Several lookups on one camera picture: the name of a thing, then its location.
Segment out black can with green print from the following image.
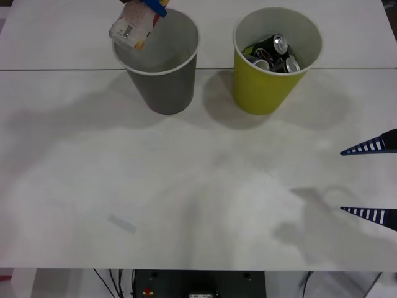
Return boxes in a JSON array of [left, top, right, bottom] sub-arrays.
[[242, 43, 261, 58]]

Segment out dark robot base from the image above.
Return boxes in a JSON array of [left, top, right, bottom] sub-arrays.
[[132, 269, 267, 298]]

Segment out black cable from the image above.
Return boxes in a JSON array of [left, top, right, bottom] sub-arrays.
[[118, 269, 127, 298], [92, 268, 114, 298], [298, 271, 314, 298], [108, 269, 120, 298]]

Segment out black can with silver top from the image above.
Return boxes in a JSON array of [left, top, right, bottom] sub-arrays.
[[256, 32, 289, 55], [251, 57, 271, 72], [283, 55, 301, 73]]

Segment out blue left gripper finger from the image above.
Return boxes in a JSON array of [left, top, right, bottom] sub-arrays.
[[138, 0, 168, 18]]

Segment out grey plastic waste bin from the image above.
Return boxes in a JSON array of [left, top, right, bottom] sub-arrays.
[[112, 8, 200, 115]]

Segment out yellow-green plastic waste bin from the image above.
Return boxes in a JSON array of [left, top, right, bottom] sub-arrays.
[[233, 6, 323, 117]]

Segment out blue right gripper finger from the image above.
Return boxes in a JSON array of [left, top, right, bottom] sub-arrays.
[[340, 205, 397, 232], [339, 128, 397, 156]]

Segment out clear bottle with red cap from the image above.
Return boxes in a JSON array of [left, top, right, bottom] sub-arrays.
[[108, 0, 163, 51]]

